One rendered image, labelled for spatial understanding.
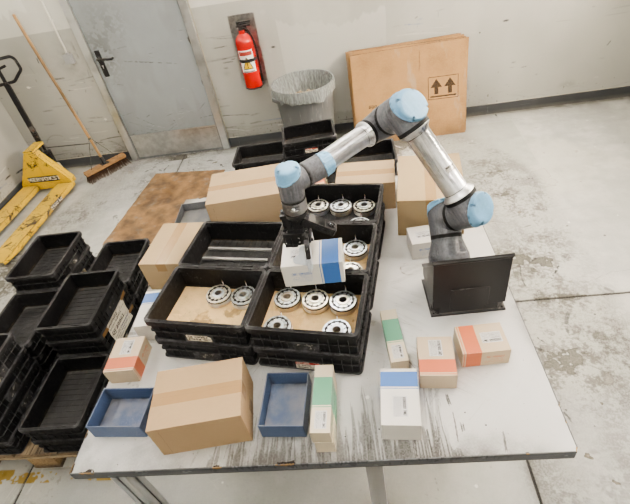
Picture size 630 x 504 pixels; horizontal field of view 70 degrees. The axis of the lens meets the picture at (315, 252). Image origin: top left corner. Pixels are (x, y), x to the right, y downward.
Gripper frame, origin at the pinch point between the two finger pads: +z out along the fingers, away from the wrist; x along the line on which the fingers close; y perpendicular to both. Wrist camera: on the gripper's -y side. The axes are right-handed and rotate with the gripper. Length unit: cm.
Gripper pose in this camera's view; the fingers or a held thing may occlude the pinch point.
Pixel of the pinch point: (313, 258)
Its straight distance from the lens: 149.3
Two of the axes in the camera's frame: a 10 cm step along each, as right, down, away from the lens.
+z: 1.5, 7.5, 6.4
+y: -9.9, 1.0, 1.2
